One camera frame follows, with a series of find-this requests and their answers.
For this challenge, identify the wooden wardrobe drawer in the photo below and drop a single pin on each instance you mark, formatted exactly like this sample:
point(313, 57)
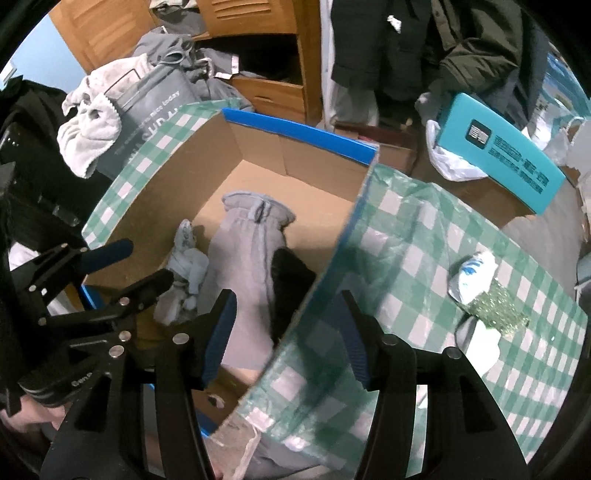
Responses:
point(272, 99)

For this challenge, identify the olive green jacket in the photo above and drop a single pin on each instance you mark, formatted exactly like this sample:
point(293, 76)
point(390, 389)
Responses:
point(475, 60)

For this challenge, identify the green checked tablecloth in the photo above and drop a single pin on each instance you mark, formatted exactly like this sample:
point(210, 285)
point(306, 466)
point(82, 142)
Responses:
point(406, 258)

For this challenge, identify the black sock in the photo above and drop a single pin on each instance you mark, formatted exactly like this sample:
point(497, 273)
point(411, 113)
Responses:
point(291, 281)

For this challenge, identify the pale grey sock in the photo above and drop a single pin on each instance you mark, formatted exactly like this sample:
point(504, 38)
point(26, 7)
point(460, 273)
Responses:
point(189, 263)
point(178, 304)

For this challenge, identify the grey hoodie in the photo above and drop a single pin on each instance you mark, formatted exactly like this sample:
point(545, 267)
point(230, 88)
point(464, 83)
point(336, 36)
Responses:
point(157, 46)

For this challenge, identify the small white plastic bag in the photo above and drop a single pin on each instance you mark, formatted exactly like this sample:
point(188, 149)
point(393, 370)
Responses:
point(561, 143)

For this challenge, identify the cardboard box with blue rim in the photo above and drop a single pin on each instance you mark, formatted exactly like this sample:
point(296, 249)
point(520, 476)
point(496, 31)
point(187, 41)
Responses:
point(295, 198)

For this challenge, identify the pile of grey clothes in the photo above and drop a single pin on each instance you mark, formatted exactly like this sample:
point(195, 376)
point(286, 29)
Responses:
point(178, 18)

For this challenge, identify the black jacket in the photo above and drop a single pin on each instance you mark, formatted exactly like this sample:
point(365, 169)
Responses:
point(378, 50)

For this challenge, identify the large cardboard box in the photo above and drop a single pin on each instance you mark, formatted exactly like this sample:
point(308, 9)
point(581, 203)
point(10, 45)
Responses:
point(471, 198)

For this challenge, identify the teal shoebox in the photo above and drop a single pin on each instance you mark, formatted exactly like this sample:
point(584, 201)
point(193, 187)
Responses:
point(498, 147)

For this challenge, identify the pale pink towel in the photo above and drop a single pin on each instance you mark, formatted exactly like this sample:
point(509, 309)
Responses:
point(92, 129)

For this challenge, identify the wooden wardrobe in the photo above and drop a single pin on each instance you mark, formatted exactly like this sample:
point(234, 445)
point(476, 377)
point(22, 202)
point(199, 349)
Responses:
point(311, 69)

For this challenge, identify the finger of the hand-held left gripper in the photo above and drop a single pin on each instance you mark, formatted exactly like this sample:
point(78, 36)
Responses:
point(111, 251)
point(143, 288)

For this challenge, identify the dark cloth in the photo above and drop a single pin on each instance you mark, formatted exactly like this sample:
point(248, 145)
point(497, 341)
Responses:
point(37, 138)

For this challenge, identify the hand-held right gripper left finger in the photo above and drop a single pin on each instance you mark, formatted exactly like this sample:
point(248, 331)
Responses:
point(219, 337)

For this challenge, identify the blue plastic bag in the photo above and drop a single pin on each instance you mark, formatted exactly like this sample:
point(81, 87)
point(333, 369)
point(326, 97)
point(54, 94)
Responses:
point(561, 92)

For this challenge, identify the green sparkly cloth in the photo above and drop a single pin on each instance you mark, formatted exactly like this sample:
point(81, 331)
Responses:
point(496, 307)

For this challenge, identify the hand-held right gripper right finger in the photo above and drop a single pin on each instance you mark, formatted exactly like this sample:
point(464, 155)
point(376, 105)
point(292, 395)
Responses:
point(355, 337)

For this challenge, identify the person's left hand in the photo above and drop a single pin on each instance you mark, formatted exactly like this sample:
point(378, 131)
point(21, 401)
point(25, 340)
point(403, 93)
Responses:
point(27, 417)

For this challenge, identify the small labelled cardboard box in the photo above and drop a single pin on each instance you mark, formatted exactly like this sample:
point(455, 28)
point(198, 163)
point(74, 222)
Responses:
point(392, 152)

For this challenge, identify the grey tote bag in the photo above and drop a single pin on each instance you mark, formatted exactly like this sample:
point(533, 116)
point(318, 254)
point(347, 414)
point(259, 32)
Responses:
point(152, 115)

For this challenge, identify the dark blue-grey coat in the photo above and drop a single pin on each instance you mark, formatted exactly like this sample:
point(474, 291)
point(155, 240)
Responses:
point(531, 69)

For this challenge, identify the louvred wooden wardrobe door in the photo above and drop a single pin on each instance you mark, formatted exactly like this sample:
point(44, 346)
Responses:
point(249, 14)
point(92, 32)

